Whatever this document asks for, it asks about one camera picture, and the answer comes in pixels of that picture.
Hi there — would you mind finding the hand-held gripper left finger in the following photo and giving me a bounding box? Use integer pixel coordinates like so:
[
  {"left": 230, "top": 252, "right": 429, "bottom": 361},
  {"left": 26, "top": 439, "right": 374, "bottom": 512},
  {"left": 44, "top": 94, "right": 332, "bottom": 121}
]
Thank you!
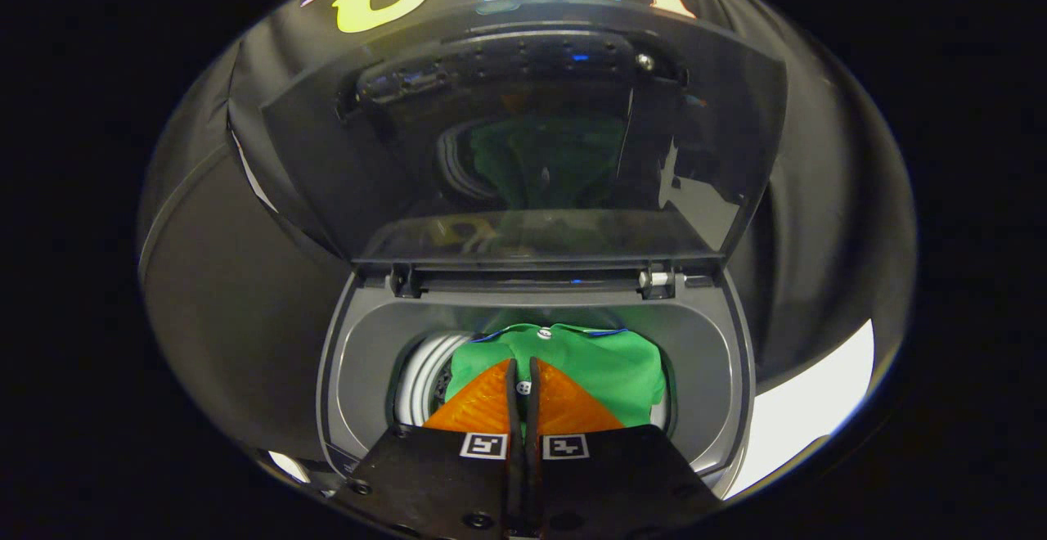
[{"left": 334, "top": 358, "right": 525, "bottom": 540}]

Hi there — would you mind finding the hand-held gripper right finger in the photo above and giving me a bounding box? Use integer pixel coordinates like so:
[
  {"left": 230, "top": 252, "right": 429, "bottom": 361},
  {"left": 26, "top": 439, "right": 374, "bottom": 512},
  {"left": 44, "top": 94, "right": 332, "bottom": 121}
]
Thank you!
[{"left": 527, "top": 356, "right": 726, "bottom": 540}]

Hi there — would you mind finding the white flat board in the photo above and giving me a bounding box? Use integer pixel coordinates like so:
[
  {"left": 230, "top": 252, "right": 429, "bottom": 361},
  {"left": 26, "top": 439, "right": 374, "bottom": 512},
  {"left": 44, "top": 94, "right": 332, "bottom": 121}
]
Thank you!
[{"left": 723, "top": 318, "right": 877, "bottom": 501}]

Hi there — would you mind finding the washing machine lid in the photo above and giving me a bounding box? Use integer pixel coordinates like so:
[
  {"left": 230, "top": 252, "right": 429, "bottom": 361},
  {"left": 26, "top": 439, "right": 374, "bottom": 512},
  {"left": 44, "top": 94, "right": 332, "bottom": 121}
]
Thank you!
[{"left": 259, "top": 0, "right": 789, "bottom": 272}]

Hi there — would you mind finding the green polo shirt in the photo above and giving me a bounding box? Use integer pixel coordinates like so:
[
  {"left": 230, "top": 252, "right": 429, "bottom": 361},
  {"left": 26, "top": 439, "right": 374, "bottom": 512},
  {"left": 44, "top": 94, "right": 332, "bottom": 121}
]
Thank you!
[{"left": 445, "top": 322, "right": 668, "bottom": 431}]

